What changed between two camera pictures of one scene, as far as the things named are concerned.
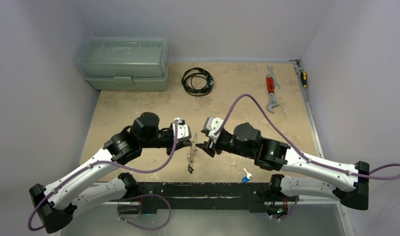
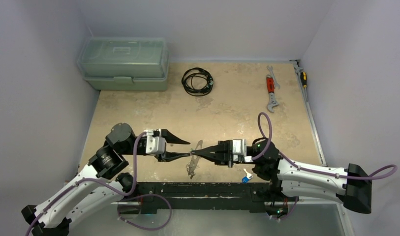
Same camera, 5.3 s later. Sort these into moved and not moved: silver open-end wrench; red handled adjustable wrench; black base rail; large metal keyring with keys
Moved: large metal keyring with keys
Not moved: black base rail; silver open-end wrench; red handled adjustable wrench
